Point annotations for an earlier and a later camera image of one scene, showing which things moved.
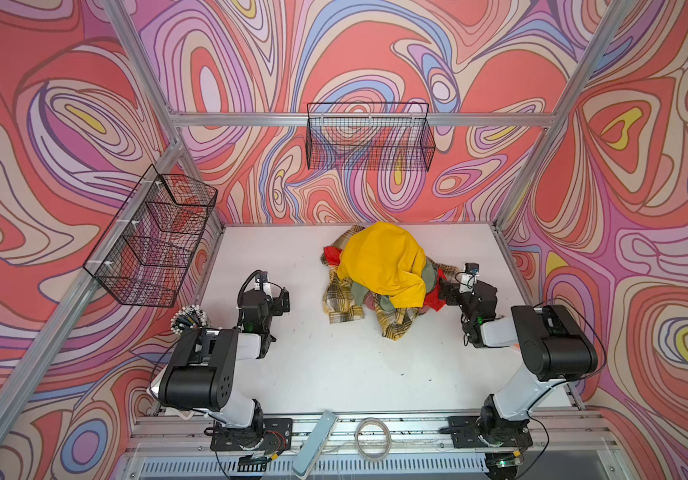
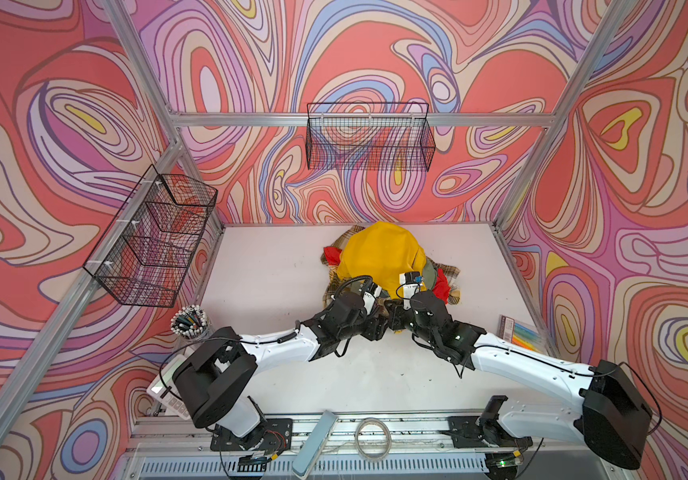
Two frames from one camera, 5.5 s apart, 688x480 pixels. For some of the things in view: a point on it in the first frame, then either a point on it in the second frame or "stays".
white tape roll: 368,420 stays
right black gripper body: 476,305 -> 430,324
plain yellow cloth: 386,261 stays
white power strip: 313,446 stays
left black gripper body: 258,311 -> 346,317
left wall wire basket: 149,244 stays
